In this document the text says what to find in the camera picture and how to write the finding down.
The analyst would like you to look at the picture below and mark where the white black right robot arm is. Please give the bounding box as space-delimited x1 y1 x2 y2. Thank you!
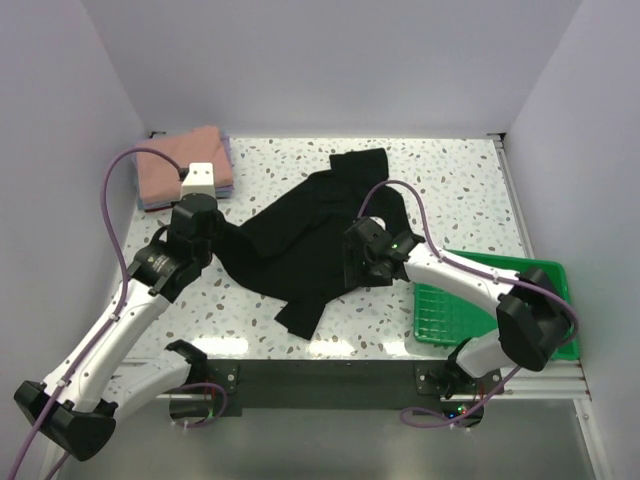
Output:
344 217 575 393

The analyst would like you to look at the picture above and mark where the green plastic tray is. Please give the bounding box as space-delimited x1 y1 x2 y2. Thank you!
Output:
413 250 571 347

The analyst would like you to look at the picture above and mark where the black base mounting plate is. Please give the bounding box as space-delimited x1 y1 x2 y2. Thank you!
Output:
148 357 503 429

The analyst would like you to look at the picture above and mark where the stack of folded shirts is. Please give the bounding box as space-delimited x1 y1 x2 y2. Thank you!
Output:
130 132 236 214

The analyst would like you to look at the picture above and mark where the pink folded t shirt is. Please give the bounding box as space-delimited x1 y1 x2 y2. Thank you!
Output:
135 126 234 204

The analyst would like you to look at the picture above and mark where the black t shirt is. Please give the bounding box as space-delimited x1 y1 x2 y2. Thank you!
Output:
211 148 409 340

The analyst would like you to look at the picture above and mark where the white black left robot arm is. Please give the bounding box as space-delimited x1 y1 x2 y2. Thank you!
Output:
14 194 224 461

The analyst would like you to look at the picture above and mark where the aluminium frame rail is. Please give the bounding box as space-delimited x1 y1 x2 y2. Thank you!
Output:
489 134 591 402

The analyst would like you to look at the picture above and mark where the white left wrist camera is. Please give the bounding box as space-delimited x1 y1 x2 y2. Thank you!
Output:
179 162 216 200

